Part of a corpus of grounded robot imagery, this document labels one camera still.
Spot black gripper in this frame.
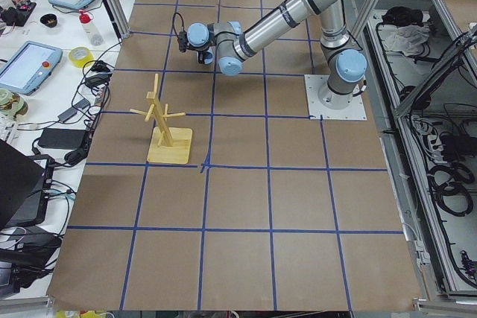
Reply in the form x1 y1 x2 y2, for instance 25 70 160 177
187 44 211 64

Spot light blue plastic cup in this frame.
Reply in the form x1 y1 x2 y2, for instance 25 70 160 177
196 49 214 66

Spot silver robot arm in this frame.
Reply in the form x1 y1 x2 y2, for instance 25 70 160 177
177 0 367 97

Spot wooden mug tree stand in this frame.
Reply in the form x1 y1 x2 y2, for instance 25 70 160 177
130 74 193 165

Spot clear bottle red cap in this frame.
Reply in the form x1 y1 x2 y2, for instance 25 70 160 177
79 10 104 46

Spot yellow tape roll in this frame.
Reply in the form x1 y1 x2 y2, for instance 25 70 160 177
69 46 94 68

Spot small black bowl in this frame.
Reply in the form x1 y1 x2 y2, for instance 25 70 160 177
40 13 58 28

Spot black power adapter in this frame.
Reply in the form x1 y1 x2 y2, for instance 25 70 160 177
38 128 86 150

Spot near blue teach pendant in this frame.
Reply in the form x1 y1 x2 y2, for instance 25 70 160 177
1 41 63 95

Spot white crumpled cloth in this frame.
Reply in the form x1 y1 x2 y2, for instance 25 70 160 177
383 25 430 57

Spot black laptop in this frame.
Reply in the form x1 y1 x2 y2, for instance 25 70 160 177
1 141 54 229

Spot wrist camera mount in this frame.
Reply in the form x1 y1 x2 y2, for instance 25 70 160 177
177 31 188 53

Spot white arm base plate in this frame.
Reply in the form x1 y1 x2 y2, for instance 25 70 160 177
304 74 367 121

